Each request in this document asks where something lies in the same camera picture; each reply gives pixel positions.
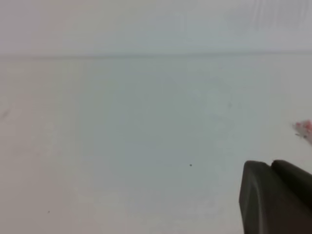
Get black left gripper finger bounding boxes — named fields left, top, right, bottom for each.
left=239, top=160, right=312, bottom=234

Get pink white striped towel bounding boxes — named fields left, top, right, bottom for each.
left=293, top=120, right=312, bottom=144

